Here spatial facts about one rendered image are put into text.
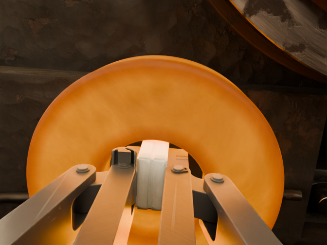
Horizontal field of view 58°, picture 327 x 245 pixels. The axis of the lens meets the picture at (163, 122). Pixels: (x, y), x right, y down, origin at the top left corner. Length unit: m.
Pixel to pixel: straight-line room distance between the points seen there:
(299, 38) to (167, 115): 0.11
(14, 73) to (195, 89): 0.25
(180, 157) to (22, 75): 0.23
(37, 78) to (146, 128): 0.21
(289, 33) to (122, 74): 0.12
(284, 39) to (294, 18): 0.01
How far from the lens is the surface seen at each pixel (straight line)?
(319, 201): 0.41
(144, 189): 0.15
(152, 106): 0.16
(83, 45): 0.38
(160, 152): 0.15
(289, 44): 0.23
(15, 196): 0.39
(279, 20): 0.23
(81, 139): 0.17
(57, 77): 0.34
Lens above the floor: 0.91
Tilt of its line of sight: 15 degrees down
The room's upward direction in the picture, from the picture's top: 4 degrees clockwise
